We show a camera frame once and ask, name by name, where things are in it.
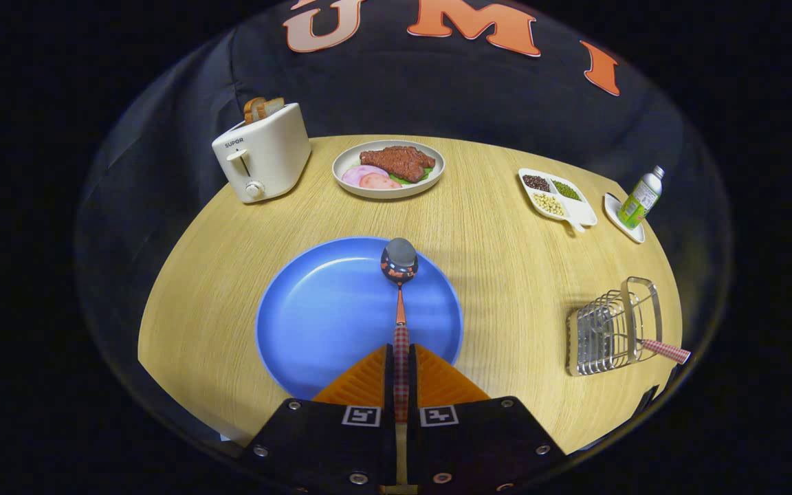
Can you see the blue round plate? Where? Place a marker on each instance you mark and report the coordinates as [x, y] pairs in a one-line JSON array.
[[327, 316]]

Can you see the white divided dish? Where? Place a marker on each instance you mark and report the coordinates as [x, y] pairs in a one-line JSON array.
[[580, 214]]

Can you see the pale bread slice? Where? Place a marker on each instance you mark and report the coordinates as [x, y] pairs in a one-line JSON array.
[[274, 106]]

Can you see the deep pink ham slice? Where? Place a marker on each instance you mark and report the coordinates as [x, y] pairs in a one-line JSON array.
[[381, 183]]

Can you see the dark crust bread slice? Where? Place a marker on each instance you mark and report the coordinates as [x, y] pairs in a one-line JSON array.
[[254, 110]]

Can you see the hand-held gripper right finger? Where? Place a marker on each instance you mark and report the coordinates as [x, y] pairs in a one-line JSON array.
[[412, 385]]

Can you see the cream white toaster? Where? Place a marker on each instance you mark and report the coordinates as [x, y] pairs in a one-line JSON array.
[[272, 158]]

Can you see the white oval plate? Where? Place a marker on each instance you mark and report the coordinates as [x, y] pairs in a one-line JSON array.
[[351, 159]]

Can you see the green beans portion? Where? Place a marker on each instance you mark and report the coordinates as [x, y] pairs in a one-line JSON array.
[[566, 190]]

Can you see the small white square dish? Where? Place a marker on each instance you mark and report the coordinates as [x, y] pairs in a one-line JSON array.
[[614, 212]]

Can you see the brown steak piece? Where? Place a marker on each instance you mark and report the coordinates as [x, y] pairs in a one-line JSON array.
[[399, 161]]

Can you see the green lettuce leaf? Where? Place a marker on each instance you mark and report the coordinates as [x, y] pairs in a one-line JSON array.
[[425, 176]]

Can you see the yellow soybeans portion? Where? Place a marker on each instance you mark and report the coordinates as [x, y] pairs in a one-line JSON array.
[[548, 205]]

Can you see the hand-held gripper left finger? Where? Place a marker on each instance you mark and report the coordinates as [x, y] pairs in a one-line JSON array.
[[389, 385]]

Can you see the pale pink ham slice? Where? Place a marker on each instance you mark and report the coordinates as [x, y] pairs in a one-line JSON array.
[[358, 173]]

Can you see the green label bottle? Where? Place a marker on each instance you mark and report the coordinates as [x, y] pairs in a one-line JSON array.
[[640, 199]]

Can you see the dark brown beans portion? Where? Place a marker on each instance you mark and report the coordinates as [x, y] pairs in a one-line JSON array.
[[536, 183]]

